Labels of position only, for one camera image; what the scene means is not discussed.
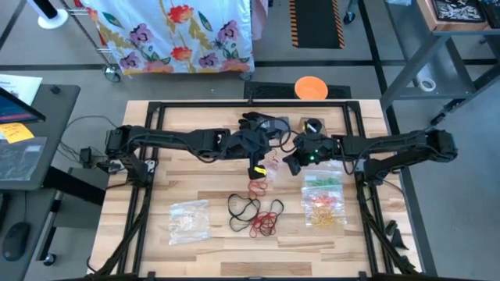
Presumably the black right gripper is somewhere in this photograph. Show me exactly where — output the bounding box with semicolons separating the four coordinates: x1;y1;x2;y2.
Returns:
281;131;338;177

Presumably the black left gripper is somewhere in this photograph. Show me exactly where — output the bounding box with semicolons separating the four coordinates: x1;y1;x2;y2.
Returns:
230;127;275;181

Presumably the black rubber floor mat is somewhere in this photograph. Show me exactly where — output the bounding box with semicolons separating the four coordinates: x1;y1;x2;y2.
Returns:
245;80;353;101

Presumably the black tape roll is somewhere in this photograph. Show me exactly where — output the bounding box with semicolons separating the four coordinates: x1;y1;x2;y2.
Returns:
304;118;323;136

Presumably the brown cardboard box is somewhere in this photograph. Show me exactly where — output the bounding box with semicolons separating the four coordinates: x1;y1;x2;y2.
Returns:
298;116;328;136

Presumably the grey work glove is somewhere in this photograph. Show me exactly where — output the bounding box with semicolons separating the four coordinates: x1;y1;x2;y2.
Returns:
237;111;292;136

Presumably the orange round disc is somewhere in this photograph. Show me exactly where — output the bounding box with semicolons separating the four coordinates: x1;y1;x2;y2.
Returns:
294;75;330;101

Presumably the black hazard-striped floor mat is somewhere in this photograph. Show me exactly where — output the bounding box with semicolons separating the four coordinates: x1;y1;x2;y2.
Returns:
289;0;347;50

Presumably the white tape roll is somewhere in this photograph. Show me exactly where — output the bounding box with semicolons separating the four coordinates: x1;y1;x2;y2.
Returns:
416;76;438;93

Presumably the pale pink cloth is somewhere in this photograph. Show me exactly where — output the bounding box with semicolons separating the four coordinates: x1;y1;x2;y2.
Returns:
252;0;270;42

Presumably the person's foot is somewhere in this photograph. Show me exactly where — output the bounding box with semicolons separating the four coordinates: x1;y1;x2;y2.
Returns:
342;0;359;26

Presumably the white floral cloth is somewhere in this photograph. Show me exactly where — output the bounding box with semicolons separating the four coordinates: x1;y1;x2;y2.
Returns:
80;0;255;76

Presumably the grey metal table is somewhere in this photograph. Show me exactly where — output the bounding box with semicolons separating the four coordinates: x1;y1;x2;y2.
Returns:
380;0;500;126

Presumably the metal garment rack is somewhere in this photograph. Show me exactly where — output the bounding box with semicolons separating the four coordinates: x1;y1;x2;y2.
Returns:
58;0;122;84

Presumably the black desk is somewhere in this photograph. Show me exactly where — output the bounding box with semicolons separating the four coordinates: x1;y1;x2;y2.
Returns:
0;84;82;192

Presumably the black tray with white parts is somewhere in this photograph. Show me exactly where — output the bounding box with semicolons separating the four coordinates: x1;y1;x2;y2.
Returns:
431;0;489;23

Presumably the white round pole base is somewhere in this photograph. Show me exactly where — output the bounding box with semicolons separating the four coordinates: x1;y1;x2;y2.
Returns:
26;0;70;30

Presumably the white paper sheet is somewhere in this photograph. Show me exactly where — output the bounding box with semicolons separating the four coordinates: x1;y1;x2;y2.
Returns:
0;73;43;105

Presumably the grey rolling desk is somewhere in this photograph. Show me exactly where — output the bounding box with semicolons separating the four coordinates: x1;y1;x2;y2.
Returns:
0;189;66;281

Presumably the yellow sticky note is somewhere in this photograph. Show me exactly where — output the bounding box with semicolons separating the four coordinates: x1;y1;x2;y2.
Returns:
0;122;35;144

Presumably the dark computer monitor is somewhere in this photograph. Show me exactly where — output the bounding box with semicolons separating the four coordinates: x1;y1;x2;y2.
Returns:
0;86;47;125

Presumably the black computer mouse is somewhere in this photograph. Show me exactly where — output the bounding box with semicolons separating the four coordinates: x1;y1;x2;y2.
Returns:
2;221;31;263

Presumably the black floor cable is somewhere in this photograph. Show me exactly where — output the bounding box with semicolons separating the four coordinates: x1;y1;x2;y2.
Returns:
58;115;123;165

